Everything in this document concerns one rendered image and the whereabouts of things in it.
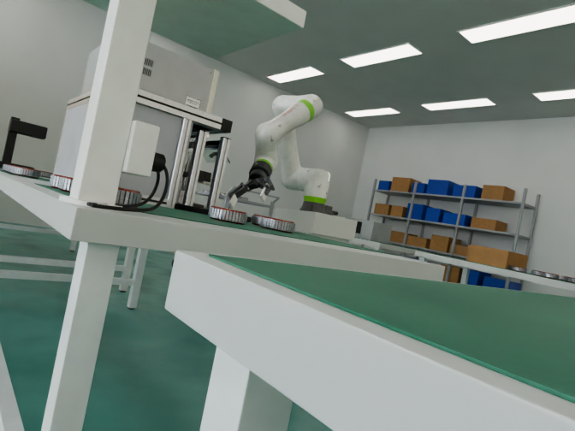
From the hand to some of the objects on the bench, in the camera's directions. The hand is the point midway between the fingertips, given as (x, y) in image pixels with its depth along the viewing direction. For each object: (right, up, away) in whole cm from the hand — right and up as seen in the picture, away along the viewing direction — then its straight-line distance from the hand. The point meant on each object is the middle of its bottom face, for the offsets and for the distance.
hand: (246, 201), depth 170 cm
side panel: (-36, -1, -24) cm, 43 cm away
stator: (+12, -10, -32) cm, 36 cm away
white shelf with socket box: (-14, -5, -81) cm, 82 cm away
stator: (-2, -8, -43) cm, 44 cm away
